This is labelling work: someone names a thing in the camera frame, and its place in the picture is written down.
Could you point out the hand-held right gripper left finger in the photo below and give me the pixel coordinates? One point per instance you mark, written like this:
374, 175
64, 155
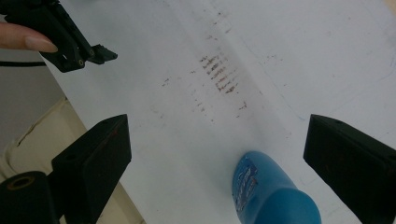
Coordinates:
93, 161

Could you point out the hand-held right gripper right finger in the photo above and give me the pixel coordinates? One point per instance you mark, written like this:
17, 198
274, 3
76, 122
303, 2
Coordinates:
358, 168

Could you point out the blue plastic bottle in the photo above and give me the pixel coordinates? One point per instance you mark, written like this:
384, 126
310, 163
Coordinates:
274, 196

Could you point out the beige cloth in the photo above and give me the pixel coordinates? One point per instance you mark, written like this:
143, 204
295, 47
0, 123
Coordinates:
37, 140

